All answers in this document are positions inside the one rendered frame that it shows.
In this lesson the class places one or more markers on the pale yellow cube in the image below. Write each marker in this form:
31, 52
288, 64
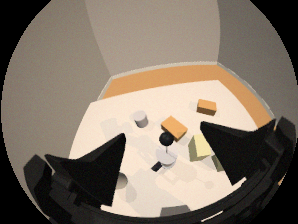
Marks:
217, 163
198, 148

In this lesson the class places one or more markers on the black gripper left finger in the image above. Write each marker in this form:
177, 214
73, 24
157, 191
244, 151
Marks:
96, 172

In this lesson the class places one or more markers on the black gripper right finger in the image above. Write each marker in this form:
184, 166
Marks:
234, 148

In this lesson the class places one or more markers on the orange block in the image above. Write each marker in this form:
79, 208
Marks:
207, 107
174, 126

